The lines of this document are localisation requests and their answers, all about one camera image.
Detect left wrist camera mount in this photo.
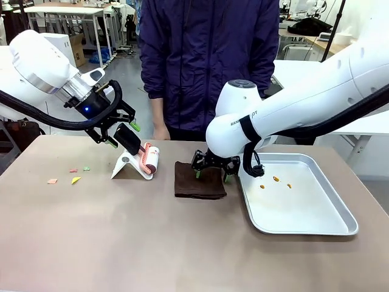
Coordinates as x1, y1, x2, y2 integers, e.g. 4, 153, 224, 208
93, 81, 112, 94

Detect wooden background table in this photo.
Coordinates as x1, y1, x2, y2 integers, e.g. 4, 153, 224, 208
303, 35, 357, 64

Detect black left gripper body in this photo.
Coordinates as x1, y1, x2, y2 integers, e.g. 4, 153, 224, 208
63, 90, 119, 125

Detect blue plastic bags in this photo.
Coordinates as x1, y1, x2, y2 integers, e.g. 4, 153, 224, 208
89, 46, 111, 65

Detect white folded stand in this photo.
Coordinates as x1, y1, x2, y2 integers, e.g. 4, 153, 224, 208
111, 148, 156, 181

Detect dark bag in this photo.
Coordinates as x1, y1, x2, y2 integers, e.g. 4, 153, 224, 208
5, 117, 46, 144

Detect brown cloth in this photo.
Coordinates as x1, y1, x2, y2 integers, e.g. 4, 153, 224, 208
174, 161, 228, 201

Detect pink lint roller black handle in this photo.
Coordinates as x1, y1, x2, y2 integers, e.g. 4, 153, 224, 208
114, 122, 161, 177

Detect white paper roll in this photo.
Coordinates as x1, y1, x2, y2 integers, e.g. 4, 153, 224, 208
335, 26, 354, 45

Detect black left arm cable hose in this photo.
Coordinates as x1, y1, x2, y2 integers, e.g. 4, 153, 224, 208
0, 79, 124, 131

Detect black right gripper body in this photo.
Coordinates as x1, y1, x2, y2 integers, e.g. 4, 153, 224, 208
206, 153, 232, 167

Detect white background table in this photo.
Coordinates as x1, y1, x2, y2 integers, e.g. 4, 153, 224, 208
23, 5, 106, 60

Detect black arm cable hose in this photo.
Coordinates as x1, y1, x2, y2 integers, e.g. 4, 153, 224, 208
239, 88, 389, 178
0, 79, 124, 131

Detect person's right hand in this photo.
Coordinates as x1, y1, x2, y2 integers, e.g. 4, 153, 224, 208
153, 121, 171, 141

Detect person in purple jacket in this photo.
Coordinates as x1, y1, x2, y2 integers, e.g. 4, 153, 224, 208
138, 0, 280, 142

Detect person's right forearm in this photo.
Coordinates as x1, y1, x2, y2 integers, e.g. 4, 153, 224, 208
150, 97, 167, 125

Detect silver metal tray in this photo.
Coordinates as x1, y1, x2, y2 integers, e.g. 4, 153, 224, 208
238, 153, 359, 235

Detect white machine cabinet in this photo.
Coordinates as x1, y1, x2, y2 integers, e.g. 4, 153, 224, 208
44, 32, 72, 61

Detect black tripod device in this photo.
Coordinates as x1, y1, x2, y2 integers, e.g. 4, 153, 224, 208
125, 14, 137, 42

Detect black stand pole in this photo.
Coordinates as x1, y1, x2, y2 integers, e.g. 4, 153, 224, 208
321, 0, 346, 63

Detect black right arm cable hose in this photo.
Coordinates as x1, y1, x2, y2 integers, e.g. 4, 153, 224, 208
239, 88, 389, 178

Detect cardboard box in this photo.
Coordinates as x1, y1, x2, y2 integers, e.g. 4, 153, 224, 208
69, 33, 87, 68

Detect black bag on table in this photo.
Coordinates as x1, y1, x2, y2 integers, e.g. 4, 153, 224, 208
287, 17, 334, 37

